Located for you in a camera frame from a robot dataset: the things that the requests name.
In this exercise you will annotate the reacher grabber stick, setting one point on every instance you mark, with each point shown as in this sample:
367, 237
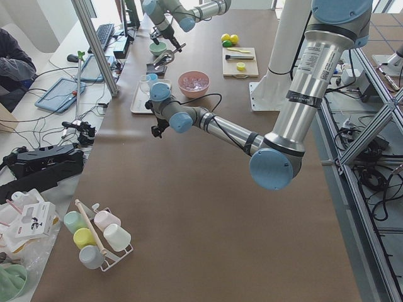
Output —
86, 131

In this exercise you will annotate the white product box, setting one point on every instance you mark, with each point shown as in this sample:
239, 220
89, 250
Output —
36, 220

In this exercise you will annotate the green lime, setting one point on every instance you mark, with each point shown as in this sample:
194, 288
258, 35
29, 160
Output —
227, 43

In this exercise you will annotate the white cup on rack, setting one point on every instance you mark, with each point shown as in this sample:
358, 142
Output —
117, 237

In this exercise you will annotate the green cup on rack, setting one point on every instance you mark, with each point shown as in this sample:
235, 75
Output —
74, 221

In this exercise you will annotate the beige serving tray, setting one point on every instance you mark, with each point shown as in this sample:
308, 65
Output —
138, 102

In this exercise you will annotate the wooden cutting board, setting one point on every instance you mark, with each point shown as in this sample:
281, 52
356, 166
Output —
229, 68

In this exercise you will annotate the half lemon slice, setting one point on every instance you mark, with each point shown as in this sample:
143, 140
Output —
241, 66

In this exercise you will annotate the clear wine glass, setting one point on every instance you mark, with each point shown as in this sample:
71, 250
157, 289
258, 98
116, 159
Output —
144, 84

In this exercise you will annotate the black keyboard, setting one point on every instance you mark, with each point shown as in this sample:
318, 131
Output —
104, 32

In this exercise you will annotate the pink bowl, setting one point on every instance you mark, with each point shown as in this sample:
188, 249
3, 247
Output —
196, 94

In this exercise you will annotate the yellow lemon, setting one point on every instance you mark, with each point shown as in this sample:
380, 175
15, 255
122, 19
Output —
234, 39
225, 37

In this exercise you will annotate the grey cup on rack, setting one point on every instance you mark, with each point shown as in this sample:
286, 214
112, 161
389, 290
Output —
91, 257

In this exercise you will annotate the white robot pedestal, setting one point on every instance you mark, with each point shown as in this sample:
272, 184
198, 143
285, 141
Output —
269, 93

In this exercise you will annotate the black computer mouse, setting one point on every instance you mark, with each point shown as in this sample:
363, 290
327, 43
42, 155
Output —
72, 58

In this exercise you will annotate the blue teach pendant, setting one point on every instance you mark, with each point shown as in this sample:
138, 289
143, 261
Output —
60, 97
90, 71

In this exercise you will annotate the aluminium frame post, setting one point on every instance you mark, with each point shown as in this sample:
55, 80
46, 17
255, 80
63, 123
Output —
84, 18

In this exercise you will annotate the metal ice scoop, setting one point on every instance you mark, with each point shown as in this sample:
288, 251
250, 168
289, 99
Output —
165, 58

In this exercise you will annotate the yellow plastic knife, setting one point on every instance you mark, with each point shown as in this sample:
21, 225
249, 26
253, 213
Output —
238, 50

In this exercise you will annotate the white cup rack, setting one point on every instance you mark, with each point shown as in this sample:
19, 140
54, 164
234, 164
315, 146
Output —
112, 258

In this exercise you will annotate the seated person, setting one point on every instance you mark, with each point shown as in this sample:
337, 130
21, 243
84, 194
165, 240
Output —
17, 71

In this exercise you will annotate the green bowl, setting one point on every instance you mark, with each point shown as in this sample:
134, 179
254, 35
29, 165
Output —
157, 49

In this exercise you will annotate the black monitor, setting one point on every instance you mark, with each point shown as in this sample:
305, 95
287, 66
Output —
130, 19

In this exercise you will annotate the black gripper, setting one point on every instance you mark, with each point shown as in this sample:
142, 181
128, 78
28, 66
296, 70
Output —
168, 31
160, 123

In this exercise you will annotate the black bag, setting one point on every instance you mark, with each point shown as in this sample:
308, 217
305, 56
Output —
41, 169

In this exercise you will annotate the clear ice cubes pile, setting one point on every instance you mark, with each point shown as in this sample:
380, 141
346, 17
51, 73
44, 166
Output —
194, 83

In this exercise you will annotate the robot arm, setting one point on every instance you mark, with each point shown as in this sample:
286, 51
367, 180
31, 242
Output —
186, 18
309, 41

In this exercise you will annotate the yellow cup on rack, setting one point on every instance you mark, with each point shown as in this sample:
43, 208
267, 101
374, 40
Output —
83, 237

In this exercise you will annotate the pink cup on rack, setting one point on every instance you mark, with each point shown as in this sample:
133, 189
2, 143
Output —
104, 218

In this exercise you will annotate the light blue cup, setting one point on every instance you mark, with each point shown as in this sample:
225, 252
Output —
153, 77

